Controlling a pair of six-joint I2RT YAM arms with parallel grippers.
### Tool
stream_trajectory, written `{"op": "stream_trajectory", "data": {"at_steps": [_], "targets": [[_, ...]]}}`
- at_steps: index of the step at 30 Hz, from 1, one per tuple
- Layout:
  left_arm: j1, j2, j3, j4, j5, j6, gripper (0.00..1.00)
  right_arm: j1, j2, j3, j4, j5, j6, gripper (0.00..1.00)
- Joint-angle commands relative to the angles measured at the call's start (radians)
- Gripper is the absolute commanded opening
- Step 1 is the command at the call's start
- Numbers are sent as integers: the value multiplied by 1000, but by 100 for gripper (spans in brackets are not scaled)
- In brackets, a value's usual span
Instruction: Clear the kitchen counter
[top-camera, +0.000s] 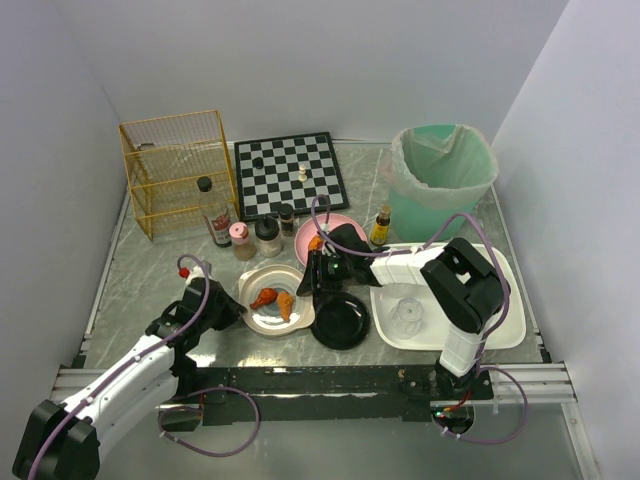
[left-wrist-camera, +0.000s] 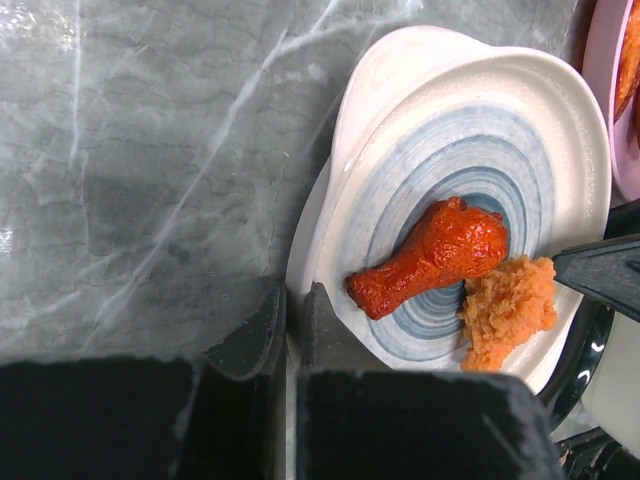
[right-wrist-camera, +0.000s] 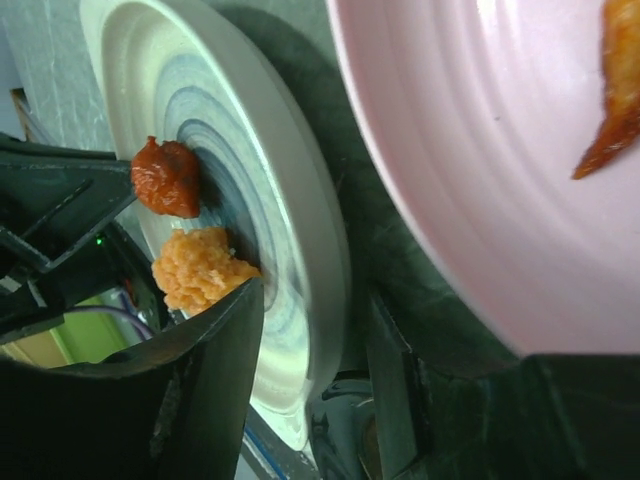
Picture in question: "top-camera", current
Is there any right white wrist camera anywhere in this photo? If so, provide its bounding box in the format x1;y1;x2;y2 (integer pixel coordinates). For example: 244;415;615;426
321;228;340;255

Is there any black plate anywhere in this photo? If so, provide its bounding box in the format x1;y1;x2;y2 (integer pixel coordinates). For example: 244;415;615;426
311;292;371;351

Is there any pink lid spice jar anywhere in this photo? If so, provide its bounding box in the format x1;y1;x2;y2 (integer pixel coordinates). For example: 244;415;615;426
229;222;257;261

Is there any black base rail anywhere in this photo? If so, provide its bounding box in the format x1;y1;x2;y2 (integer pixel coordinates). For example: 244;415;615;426
174;364;494;426

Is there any orange fried nugget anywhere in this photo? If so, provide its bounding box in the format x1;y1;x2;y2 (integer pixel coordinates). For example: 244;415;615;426
276;291;295;323

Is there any small dark pepper shaker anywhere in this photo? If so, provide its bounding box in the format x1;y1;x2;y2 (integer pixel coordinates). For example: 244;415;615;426
277;203;296;236

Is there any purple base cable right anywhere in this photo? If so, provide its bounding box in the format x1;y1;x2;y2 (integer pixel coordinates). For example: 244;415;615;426
432;367;530;445

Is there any yellow label sauce bottle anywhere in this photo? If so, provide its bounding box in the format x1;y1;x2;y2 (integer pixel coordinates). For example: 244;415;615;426
369;204;392;247

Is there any pink plate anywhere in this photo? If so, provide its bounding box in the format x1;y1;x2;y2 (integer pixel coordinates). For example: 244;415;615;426
294;213;368;267

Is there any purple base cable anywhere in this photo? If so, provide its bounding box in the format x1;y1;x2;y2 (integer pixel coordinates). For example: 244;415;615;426
432;367;530;445
157;385;261;457

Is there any white plastic tray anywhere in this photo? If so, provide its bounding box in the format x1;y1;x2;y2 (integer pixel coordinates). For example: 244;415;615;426
370;250;526;351

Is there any clear trash bag liner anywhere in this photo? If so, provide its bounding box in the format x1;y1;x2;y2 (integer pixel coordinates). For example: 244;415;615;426
382;124;499;210

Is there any yellow wire basket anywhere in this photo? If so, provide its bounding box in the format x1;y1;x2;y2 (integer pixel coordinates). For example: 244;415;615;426
119;110;239;240

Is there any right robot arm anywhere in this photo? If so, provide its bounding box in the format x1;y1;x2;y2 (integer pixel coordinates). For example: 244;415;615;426
296;225;511;396

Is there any orange chicken wing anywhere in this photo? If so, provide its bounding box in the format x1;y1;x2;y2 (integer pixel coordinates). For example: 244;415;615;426
308;235;324;251

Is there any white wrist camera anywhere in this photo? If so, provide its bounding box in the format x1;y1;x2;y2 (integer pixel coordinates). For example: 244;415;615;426
178;264;213;286
321;228;340;255

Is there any clear vinegar bottle red label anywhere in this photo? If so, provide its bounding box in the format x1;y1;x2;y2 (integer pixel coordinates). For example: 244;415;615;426
197;176;232;248

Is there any black white chessboard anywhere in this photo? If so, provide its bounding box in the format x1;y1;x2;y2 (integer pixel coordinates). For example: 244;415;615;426
234;132;350;222

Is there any red chicken drumstick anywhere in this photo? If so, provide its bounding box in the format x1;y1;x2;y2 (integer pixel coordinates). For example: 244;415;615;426
250;288;279;310

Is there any green plastic trash bin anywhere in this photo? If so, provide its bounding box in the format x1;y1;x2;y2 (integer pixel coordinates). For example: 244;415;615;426
387;123;498;242

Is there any white chess pawn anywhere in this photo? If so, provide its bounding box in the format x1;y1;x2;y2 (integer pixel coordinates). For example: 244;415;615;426
298;165;307;183

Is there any black lid seasoning jar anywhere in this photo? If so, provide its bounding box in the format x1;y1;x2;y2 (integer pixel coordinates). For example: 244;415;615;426
254;215;282;258

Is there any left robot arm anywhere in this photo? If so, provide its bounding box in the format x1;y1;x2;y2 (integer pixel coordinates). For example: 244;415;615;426
12;276;246;479

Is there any clear faceted glass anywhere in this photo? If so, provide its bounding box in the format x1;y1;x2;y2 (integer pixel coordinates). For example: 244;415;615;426
390;297;426;340

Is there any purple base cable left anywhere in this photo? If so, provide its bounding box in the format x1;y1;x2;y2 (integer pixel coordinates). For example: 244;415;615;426
157;385;261;457

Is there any beige bowl with handles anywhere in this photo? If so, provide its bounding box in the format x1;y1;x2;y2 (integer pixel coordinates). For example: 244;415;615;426
237;264;315;337

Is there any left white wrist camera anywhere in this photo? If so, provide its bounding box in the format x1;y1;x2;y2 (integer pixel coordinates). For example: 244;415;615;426
178;264;213;286

